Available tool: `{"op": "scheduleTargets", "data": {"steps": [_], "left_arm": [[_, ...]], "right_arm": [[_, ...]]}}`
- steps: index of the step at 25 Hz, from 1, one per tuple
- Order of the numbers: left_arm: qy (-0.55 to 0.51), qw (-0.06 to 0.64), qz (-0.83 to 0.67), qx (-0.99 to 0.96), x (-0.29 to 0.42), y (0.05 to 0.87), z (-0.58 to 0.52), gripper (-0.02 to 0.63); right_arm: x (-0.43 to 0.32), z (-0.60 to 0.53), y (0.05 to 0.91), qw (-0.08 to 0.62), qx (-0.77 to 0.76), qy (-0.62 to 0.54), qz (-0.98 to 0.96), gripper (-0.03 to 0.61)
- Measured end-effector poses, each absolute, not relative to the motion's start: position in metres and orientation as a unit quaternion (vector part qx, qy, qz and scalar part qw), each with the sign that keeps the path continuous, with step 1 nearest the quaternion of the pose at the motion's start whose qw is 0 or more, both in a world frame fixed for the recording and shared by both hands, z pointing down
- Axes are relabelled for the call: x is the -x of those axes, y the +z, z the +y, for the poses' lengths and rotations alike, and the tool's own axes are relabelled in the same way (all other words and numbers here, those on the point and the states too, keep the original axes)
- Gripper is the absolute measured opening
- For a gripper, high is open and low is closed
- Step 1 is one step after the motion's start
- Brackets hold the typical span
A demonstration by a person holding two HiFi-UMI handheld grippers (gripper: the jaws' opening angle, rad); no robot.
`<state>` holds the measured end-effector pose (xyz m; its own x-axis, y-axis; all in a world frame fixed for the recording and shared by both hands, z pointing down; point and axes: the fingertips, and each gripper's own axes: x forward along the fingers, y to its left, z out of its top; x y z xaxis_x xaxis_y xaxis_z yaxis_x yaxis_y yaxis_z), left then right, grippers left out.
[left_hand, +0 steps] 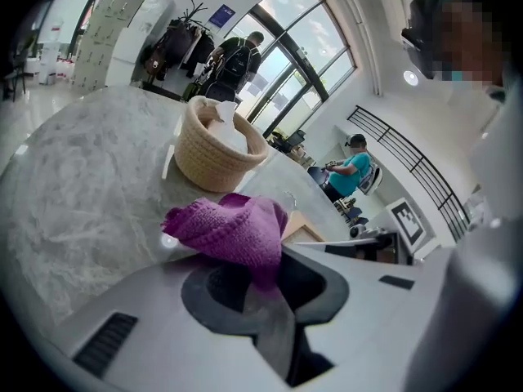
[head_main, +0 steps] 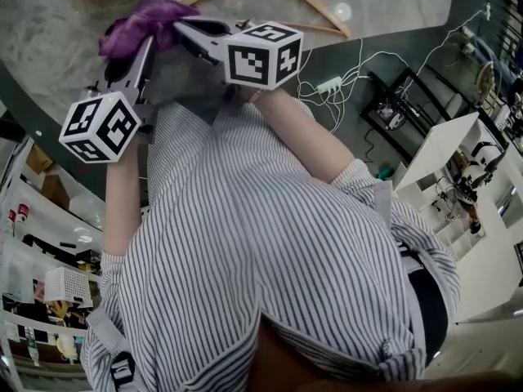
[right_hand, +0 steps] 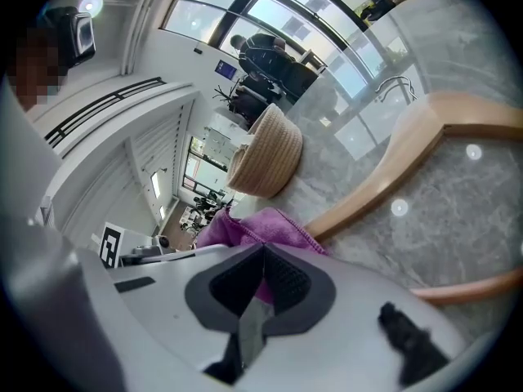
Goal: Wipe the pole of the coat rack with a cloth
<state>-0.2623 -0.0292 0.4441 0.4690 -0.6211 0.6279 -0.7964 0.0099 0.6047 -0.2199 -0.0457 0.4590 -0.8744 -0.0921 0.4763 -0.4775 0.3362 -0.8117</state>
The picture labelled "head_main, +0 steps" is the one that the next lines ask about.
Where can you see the white perforated box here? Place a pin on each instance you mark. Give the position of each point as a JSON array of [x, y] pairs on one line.
[[65, 286]]

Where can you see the white metal shelf rack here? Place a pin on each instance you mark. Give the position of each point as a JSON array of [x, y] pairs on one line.
[[12, 178]]

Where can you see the red white can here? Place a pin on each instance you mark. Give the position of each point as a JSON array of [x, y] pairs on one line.
[[11, 223], [23, 214]]

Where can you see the grey marble table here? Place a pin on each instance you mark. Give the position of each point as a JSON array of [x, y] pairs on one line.
[[49, 47]]

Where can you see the white power strip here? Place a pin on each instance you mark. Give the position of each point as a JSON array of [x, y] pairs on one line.
[[329, 85], [395, 121]]

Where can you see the cardboard box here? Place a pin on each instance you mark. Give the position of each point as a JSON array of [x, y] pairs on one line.
[[55, 188]]

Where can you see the person's left forearm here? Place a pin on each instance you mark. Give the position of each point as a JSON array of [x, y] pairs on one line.
[[120, 202]]

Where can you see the white desk with black frame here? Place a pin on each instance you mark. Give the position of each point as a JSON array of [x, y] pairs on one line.
[[441, 145]]

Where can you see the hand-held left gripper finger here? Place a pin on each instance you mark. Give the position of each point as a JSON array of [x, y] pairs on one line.
[[145, 68], [103, 74]]

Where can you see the purple cloth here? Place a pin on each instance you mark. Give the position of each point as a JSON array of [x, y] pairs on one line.
[[139, 27]]

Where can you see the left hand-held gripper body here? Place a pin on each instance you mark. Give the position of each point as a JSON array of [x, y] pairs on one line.
[[102, 131]]

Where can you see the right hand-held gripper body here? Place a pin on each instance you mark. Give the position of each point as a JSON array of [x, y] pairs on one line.
[[261, 59]]

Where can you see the person's right forearm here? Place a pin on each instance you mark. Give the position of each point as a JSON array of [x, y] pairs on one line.
[[302, 133]]

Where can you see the striped shirt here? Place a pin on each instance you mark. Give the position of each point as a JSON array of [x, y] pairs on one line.
[[237, 239]]

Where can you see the green basin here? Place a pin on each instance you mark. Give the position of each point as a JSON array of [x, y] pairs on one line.
[[386, 172]]

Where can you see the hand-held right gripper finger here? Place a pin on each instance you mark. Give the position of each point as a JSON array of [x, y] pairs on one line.
[[200, 47], [216, 25]]

